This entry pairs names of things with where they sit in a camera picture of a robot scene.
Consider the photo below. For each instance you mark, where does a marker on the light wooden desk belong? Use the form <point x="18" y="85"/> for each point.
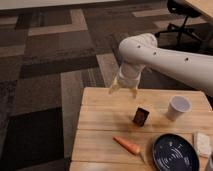
<point x="205" y="7"/>

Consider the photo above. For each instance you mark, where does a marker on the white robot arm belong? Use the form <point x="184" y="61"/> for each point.
<point x="138" y="52"/>

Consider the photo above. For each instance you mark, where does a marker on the small dark brown block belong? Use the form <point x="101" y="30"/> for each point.
<point x="140" y="116"/>

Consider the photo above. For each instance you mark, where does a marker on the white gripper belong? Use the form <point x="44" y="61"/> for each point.
<point x="128" y="76"/>

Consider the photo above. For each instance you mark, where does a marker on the dark blue ceramic bowl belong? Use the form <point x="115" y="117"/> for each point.
<point x="172" y="152"/>

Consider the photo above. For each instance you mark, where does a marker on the orange carrot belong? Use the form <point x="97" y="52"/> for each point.
<point x="129" y="146"/>

